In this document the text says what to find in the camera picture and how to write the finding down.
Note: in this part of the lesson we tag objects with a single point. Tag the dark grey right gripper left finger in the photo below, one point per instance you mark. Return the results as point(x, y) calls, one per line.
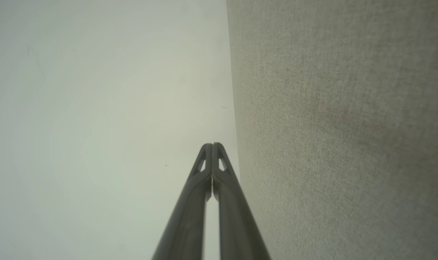
point(190, 216)

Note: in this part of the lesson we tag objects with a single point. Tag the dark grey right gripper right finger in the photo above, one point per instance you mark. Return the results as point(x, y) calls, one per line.
point(237, 224)

